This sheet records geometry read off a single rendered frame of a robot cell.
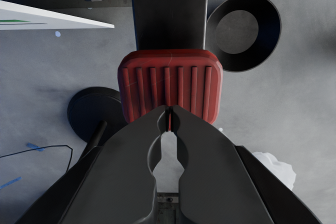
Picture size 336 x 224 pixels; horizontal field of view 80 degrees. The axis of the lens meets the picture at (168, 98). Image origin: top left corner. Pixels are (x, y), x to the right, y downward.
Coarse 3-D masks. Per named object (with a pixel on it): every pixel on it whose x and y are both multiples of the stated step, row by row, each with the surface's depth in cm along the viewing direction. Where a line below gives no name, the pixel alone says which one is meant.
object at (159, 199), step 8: (160, 192) 134; (168, 192) 135; (160, 200) 134; (168, 200) 132; (176, 200) 134; (160, 208) 131; (168, 208) 131; (176, 208) 131; (160, 216) 127; (168, 216) 127; (176, 216) 127
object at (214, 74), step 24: (120, 72) 13; (144, 72) 13; (168, 72) 13; (192, 72) 13; (216, 72) 13; (120, 96) 14; (144, 96) 14; (168, 96) 14; (192, 96) 13; (216, 96) 14
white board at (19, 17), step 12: (0, 0) 29; (0, 12) 33; (12, 12) 33; (24, 12) 33; (36, 12) 36; (48, 12) 40; (0, 24) 57; (12, 24) 59; (24, 24) 59; (36, 24) 60; (48, 24) 61; (60, 24) 62; (72, 24) 62; (84, 24) 63; (96, 24) 65; (108, 24) 77
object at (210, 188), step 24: (192, 120) 10; (192, 144) 9; (216, 144) 9; (192, 168) 8; (216, 168) 8; (240, 168) 7; (192, 192) 7; (216, 192) 7; (240, 192) 7; (192, 216) 6; (216, 216) 6; (240, 216) 6; (264, 216) 6
